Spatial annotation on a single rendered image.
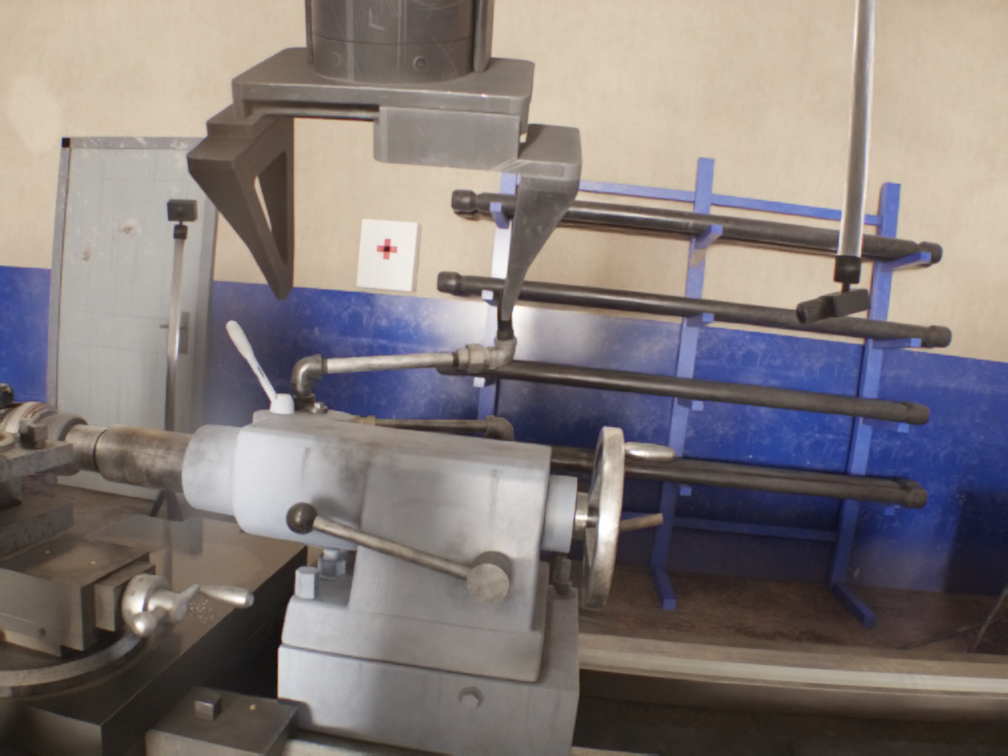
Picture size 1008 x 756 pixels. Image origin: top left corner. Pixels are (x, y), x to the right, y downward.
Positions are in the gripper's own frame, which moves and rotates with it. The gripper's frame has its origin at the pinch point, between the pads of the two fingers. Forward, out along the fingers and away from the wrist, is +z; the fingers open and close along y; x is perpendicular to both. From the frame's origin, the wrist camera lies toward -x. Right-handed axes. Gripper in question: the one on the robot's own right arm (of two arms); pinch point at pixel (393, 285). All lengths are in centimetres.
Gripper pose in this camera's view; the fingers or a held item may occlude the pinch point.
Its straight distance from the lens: 31.1
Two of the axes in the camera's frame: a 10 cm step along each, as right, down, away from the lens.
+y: -9.9, -1.0, 0.3
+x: -0.8, 5.9, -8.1
